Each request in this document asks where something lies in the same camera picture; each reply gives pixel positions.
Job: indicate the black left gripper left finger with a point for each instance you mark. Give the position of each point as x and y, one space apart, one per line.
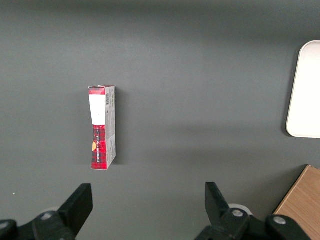
75 207

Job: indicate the wooden drawer cabinet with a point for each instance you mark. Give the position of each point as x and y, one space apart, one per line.
302 200

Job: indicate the red plaid cardboard box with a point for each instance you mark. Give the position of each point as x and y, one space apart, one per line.
102 140

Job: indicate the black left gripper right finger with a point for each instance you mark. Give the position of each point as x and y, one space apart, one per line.
217 207

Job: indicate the cream plastic tray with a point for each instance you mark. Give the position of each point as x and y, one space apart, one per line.
307 92

